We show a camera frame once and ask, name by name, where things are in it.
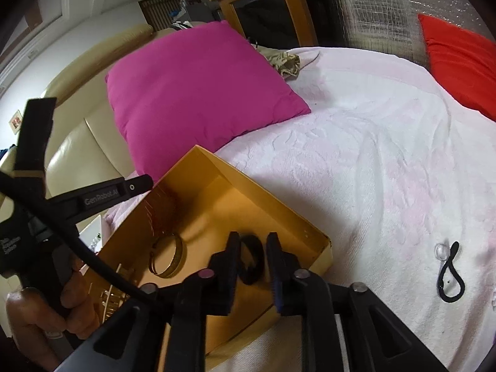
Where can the person's left hand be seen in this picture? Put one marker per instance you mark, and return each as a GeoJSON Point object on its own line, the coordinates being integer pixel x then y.
{"type": "Point", "coordinates": [38, 317]}

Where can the red pillow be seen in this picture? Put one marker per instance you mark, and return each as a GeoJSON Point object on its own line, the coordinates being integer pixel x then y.
{"type": "Point", "coordinates": [461, 62]}

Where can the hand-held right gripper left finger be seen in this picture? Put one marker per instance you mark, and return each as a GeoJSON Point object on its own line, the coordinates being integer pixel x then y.
{"type": "Point", "coordinates": [232, 271]}

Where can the silver foil board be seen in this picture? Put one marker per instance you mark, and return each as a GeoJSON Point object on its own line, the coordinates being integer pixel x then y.
{"type": "Point", "coordinates": [379, 7]}

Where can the brown window blind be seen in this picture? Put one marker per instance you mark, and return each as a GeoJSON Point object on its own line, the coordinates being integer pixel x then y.
{"type": "Point", "coordinates": [162, 7]}

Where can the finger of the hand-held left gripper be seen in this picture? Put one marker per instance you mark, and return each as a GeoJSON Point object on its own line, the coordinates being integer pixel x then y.
{"type": "Point", "coordinates": [35, 135]}
{"type": "Point", "coordinates": [104, 194]}

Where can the gold bangle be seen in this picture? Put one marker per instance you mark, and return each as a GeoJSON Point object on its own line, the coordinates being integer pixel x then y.
{"type": "Point", "coordinates": [179, 257]}

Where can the small wall picture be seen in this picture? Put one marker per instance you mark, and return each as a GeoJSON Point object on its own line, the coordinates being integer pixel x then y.
{"type": "Point", "coordinates": [15, 120]}

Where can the beige leather sofa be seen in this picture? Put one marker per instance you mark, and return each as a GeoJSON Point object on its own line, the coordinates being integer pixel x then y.
{"type": "Point", "coordinates": [85, 143]}

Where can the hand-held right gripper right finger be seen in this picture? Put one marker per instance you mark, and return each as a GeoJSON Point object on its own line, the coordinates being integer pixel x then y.
{"type": "Point", "coordinates": [276, 271]}

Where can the patterned beige cloth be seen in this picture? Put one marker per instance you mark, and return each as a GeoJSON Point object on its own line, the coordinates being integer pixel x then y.
{"type": "Point", "coordinates": [285, 64]}

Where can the wooden glass-door cabinet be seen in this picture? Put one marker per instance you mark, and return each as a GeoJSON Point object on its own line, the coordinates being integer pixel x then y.
{"type": "Point", "coordinates": [263, 11]}

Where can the small clear plastic piece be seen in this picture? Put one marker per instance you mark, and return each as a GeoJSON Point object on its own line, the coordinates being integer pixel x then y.
{"type": "Point", "coordinates": [441, 250]}

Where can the magenta pillow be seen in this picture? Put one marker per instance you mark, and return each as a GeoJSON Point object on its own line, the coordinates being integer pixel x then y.
{"type": "Point", "coordinates": [201, 93]}

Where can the orange cardboard box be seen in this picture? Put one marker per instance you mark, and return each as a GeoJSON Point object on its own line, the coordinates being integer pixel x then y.
{"type": "Point", "coordinates": [217, 209]}

